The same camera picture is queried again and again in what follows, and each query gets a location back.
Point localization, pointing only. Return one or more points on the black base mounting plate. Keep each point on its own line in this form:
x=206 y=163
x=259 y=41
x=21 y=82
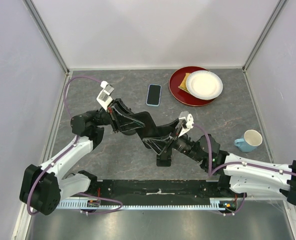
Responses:
x=153 y=194

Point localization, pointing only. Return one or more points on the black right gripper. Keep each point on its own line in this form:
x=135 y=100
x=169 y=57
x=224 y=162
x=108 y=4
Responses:
x=157 y=144

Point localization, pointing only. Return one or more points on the white paper plate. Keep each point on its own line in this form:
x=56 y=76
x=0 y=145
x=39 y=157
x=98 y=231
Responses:
x=204 y=85

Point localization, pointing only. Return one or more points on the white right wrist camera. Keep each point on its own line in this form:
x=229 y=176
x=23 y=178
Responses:
x=186 y=122

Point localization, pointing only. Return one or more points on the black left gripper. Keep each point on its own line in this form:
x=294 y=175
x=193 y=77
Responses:
x=117 y=108

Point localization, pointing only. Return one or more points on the aluminium frame rail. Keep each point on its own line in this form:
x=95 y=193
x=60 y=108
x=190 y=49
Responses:
x=225 y=187

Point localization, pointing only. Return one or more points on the black smartphone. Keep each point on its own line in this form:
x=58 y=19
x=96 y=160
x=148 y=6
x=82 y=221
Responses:
x=150 y=130

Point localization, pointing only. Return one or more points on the black round-base clamp stand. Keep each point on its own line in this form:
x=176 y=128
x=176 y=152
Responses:
x=130 y=132

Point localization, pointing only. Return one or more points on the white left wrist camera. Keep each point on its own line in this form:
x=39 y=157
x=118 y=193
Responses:
x=104 y=97

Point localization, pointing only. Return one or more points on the blue-cased smartphone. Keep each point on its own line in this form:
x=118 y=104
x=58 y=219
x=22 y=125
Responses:
x=154 y=95

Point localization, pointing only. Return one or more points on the light blue mug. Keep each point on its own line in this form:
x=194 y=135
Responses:
x=249 y=141

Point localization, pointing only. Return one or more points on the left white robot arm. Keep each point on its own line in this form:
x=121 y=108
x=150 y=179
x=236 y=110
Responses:
x=43 y=186

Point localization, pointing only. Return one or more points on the round red tray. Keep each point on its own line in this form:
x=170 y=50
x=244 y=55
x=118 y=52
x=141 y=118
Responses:
x=179 y=94

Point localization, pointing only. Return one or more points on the aluminium corner post left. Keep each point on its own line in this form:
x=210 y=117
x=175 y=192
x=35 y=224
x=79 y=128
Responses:
x=46 y=34

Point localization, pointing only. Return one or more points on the black folding phone stand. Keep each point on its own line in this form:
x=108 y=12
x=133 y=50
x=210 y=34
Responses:
x=164 y=159

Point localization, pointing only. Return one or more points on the yellow sponge cloth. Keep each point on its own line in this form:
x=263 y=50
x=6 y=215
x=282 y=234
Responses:
x=182 y=85

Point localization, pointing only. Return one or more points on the aluminium corner post right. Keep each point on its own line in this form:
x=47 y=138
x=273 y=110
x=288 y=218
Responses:
x=264 y=33

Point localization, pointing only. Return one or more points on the aluminium corner post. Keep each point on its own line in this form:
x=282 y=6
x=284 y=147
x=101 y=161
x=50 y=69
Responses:
x=264 y=33
x=46 y=34

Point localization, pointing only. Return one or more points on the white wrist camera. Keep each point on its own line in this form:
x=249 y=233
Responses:
x=186 y=122
x=104 y=97

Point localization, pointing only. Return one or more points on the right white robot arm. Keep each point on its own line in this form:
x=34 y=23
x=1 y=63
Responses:
x=239 y=175

